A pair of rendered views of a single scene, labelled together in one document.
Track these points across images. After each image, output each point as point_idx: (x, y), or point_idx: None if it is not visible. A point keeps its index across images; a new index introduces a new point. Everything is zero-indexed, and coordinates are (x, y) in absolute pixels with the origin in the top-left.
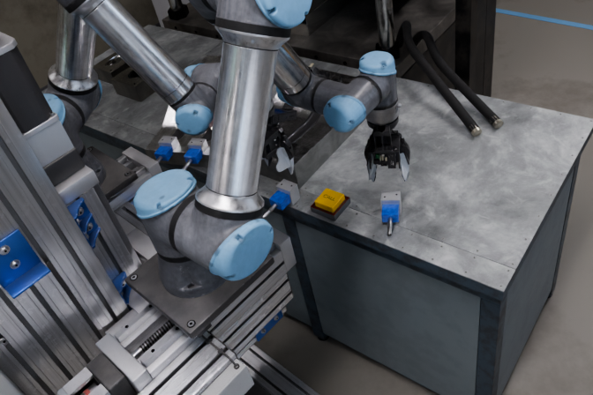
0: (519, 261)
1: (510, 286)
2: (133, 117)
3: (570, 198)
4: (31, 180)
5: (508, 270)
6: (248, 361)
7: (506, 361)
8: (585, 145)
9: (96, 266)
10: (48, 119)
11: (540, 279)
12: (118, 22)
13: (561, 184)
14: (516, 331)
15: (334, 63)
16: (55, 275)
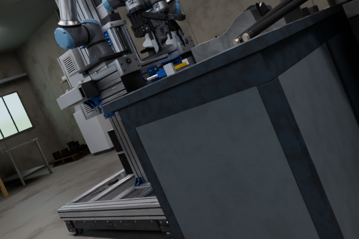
0: (117, 98)
1: (112, 110)
2: None
3: (282, 134)
4: (85, 17)
5: (112, 100)
6: None
7: (190, 225)
8: (233, 57)
9: None
10: (101, 3)
11: (240, 193)
12: None
13: (173, 73)
14: (198, 207)
15: (332, 6)
16: None
